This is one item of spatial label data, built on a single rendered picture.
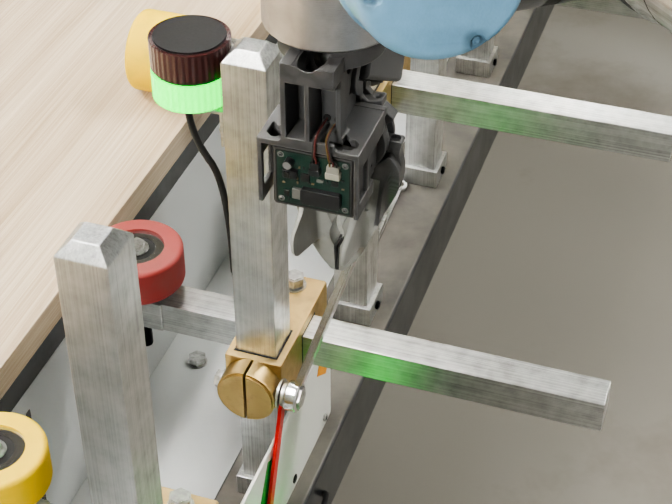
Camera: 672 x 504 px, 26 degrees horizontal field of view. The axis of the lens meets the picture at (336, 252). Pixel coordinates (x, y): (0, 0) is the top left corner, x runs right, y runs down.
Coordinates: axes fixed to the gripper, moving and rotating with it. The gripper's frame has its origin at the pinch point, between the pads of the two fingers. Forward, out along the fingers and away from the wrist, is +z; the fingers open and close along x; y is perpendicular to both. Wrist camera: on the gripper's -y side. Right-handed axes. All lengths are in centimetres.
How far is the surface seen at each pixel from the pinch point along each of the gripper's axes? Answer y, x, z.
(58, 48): -35, -43, 11
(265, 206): -1.2, -6.4, -1.5
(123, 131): -23.4, -29.7, 11.1
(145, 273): -3.8, -18.5, 10.4
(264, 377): 0.8, -6.2, 14.4
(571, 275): -126, 2, 101
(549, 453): -81, 8, 101
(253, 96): -1.2, -7.0, -11.1
